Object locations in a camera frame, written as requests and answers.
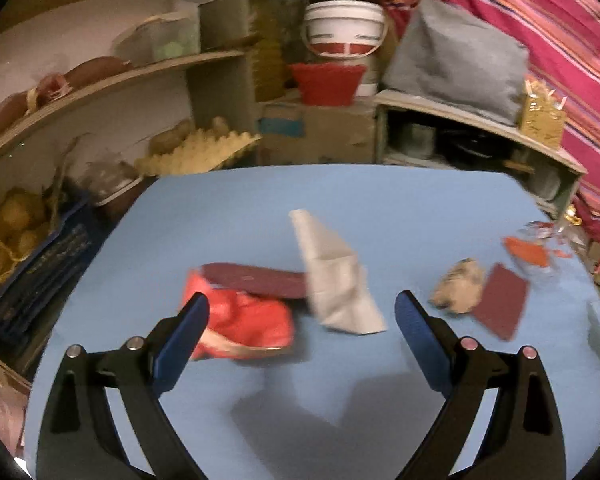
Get net bag of potatoes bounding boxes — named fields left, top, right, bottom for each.
left=0, top=187, right=51, bottom=291

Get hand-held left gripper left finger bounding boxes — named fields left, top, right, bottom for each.
left=35, top=291, right=211, bottom=480

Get red cloth pouch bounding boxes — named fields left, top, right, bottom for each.
left=180, top=269, right=296, bottom=361

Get small wooden table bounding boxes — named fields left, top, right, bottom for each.
left=372, top=90, right=588, bottom=221

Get pink plastic bag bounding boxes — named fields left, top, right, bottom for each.
left=0, top=360, right=31, bottom=456

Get cardboard box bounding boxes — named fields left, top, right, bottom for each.
left=257, top=100, right=376, bottom=166

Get clear plastic container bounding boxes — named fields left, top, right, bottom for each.
left=112, top=2, right=201, bottom=66

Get dark cooking pot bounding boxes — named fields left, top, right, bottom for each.
left=437, top=130, right=511, bottom=168

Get yellow egg tray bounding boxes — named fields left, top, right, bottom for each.
left=135, top=129, right=263, bottom=177

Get white container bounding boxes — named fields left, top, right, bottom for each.
left=532, top=165, right=563, bottom=201

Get clear orange snack wrapper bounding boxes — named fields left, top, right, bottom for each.
left=522, top=220, right=576, bottom=261

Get blue plastic crate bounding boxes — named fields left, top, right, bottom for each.
left=0, top=195, right=101, bottom=351

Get white plastic bucket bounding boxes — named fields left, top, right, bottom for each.
left=301, top=0, right=387, bottom=97

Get large yellow oil bottle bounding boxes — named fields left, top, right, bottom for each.
left=252, top=0, right=306, bottom=103

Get white paper bag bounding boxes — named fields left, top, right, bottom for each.
left=288, top=208, right=388, bottom=335

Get grey fabric bag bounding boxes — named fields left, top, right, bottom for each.
left=381, top=0, right=530, bottom=125

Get white plastic utensils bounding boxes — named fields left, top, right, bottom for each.
left=525, top=80, right=568, bottom=111

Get sweet potato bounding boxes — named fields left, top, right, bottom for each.
left=62, top=56, right=131, bottom=86

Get crumpled beige cloth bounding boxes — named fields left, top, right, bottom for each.
left=428, top=258, right=486, bottom=315

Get red plastic basket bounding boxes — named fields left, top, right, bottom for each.
left=287, top=62, right=367, bottom=107

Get grey metal pot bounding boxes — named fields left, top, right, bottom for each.
left=395, top=122, right=438, bottom=158

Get large potato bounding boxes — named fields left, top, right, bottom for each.
left=149, top=119, right=193, bottom=153

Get wooden shelf unit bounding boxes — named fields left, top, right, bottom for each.
left=0, top=0, right=261, bottom=241

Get red striped cloth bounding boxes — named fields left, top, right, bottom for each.
left=380, top=0, right=600, bottom=246

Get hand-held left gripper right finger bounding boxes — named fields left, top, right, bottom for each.
left=394, top=290, right=567, bottom=480

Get long maroon card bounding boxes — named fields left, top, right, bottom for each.
left=200, top=261, right=308, bottom=301

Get orange cloth piece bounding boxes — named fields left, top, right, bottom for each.
left=502, top=236, right=552, bottom=273

